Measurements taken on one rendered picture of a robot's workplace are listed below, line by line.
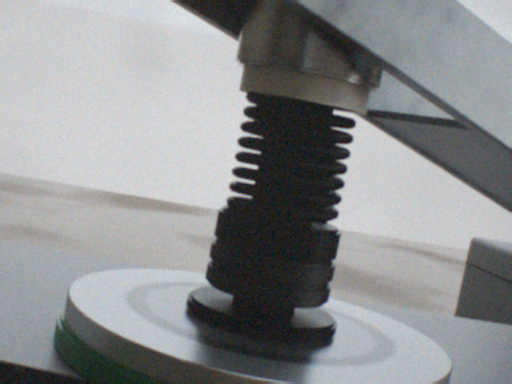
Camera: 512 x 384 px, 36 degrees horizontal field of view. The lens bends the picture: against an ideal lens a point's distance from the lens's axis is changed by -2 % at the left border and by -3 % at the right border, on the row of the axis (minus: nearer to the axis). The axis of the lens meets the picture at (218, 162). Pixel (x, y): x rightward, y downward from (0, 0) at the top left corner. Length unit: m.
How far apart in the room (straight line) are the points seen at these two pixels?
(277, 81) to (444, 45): 0.09
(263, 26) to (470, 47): 0.11
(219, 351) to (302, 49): 0.15
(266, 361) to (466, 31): 0.19
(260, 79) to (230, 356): 0.14
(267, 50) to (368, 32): 0.05
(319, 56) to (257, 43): 0.03
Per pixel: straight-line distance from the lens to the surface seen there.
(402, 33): 0.39
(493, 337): 0.67
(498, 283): 1.70
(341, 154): 0.41
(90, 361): 0.38
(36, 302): 0.50
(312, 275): 0.41
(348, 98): 0.41
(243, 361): 0.36
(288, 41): 0.40
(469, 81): 0.42
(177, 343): 0.37
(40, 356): 0.40
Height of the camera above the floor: 1.00
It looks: 3 degrees down
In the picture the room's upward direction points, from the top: 11 degrees clockwise
